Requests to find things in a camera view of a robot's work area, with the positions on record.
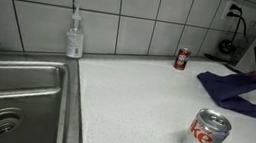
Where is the blue cloth towel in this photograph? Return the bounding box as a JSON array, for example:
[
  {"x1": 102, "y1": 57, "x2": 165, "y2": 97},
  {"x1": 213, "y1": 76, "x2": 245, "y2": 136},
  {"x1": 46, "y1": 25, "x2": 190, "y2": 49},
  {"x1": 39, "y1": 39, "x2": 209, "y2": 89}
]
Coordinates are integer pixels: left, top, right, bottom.
[{"x1": 191, "y1": 63, "x2": 256, "y2": 123}]

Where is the black power plug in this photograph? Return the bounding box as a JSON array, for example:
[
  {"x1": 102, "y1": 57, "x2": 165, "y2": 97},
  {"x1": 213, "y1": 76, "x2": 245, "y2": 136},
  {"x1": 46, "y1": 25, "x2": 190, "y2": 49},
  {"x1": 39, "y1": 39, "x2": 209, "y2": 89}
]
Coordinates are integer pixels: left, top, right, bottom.
[{"x1": 226, "y1": 3, "x2": 244, "y2": 20}]

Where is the red Dr Pepper can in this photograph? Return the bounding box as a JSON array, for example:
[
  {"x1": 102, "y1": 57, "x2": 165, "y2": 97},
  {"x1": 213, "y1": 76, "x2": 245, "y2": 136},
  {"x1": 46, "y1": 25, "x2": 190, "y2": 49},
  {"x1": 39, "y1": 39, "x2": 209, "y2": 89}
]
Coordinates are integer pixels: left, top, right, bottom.
[{"x1": 172, "y1": 46, "x2": 193, "y2": 72}]

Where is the silver Diet Coke can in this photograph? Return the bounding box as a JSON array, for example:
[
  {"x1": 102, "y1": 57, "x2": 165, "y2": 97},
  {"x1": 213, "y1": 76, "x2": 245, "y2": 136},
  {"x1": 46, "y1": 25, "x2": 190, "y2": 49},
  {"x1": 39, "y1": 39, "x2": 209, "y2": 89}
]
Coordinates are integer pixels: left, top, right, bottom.
[{"x1": 181, "y1": 105, "x2": 235, "y2": 143}]

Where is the clear soap pump bottle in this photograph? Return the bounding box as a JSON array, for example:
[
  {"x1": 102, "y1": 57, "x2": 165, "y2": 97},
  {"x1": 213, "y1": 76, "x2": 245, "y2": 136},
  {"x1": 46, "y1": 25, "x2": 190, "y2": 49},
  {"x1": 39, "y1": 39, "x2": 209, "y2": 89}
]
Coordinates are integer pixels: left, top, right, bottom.
[{"x1": 62, "y1": 3, "x2": 91, "y2": 60}]

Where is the stainless steel sink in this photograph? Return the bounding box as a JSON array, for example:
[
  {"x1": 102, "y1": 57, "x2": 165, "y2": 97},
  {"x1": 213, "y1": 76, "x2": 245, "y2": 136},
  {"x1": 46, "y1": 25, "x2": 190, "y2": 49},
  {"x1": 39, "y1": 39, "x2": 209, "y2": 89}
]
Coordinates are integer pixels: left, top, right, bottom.
[{"x1": 0, "y1": 45, "x2": 97, "y2": 143}]

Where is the sink drain strainer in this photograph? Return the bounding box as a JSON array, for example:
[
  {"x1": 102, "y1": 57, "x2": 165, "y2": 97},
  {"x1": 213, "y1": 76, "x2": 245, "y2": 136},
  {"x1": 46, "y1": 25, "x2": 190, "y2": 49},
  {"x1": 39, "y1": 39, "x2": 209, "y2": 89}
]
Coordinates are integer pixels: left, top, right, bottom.
[{"x1": 0, "y1": 105, "x2": 27, "y2": 143}]

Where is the black power cable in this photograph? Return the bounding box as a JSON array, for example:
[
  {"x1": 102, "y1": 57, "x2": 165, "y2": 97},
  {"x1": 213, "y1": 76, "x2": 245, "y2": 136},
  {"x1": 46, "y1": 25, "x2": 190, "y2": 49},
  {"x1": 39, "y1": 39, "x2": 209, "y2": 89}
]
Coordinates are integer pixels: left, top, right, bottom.
[{"x1": 201, "y1": 8, "x2": 255, "y2": 75}]

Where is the white wall outlet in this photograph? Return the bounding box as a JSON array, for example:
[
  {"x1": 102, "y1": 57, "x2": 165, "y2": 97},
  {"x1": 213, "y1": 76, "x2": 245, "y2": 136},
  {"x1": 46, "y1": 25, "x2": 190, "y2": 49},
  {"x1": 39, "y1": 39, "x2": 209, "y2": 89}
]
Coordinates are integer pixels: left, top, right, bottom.
[{"x1": 220, "y1": 0, "x2": 245, "y2": 24}]

